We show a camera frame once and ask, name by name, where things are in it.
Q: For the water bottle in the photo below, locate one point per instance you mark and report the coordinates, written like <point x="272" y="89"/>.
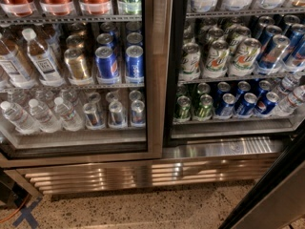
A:
<point x="71" y="119"/>
<point x="46" y="119"/>
<point x="24" y="123"/>

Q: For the front left blue Pepsi can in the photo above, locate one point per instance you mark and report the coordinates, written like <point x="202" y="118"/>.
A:
<point x="106" y="63"/>

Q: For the blue Pepsi can lower middle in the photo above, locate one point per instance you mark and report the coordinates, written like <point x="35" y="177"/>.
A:
<point x="245" y="105"/>

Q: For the front 7up can left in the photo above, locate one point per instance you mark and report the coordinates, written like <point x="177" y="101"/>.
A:
<point x="190" y="62"/>

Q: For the gold soda can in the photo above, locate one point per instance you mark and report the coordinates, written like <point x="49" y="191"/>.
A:
<point x="80" y="73"/>

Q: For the tea bottle white cap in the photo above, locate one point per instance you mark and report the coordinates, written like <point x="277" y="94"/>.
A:
<point x="43" y="58"/>

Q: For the right water bottle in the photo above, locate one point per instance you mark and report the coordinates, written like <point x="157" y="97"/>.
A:
<point x="71" y="119"/>

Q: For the middle water bottle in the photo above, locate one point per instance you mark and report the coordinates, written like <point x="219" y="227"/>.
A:
<point x="46" y="119"/>

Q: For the left water bottle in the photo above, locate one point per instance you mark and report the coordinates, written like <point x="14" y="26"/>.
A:
<point x="24" y="123"/>

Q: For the fridge glass door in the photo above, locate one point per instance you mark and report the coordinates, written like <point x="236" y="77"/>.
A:
<point x="122" y="121"/>
<point x="279" y="196"/>

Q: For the green soda can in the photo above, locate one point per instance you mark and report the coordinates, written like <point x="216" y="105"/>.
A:
<point x="182" y="110"/>

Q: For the blue Pepsi can lower left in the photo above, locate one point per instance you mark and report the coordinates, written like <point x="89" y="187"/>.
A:
<point x="224" y="110"/>

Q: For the front right blue Pepsi can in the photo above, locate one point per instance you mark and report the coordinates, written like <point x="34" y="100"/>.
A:
<point x="134" y="61"/>

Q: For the blue pepsi can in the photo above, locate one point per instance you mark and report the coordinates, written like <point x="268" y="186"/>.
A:
<point x="224" y="110"/>
<point x="106" y="63"/>
<point x="134" y="61"/>
<point x="245" y="105"/>

